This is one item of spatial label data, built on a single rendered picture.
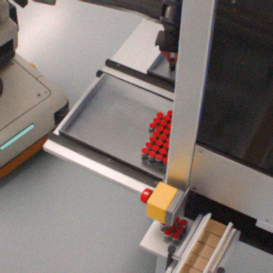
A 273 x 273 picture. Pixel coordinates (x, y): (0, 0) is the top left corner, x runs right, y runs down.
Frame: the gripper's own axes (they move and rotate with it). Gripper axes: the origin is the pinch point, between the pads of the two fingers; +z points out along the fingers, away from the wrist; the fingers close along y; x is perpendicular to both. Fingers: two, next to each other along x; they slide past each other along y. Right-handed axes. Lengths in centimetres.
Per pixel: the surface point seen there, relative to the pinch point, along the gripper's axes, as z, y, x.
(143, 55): 4.4, -10.6, 4.3
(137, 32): 4.1, -15.2, 14.7
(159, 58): 3.6, -4.9, 3.6
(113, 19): 89, -55, 114
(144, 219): 93, -9, -4
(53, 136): 2.2, -27.3, -36.5
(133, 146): 5.0, -4.6, -32.6
